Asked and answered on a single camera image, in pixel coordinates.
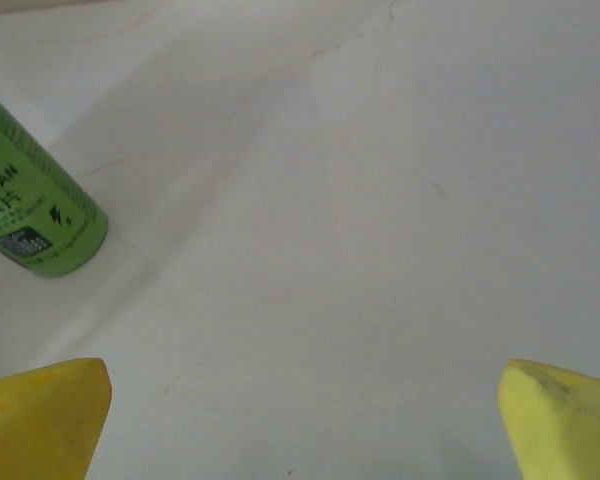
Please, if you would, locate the green supplement bottle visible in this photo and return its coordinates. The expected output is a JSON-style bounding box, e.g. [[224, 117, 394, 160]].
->
[[0, 82, 110, 279]]

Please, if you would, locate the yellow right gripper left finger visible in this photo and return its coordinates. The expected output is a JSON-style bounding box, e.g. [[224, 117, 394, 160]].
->
[[0, 357, 114, 480]]

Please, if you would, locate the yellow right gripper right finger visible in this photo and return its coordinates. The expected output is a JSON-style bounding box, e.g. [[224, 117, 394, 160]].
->
[[496, 358, 600, 480]]

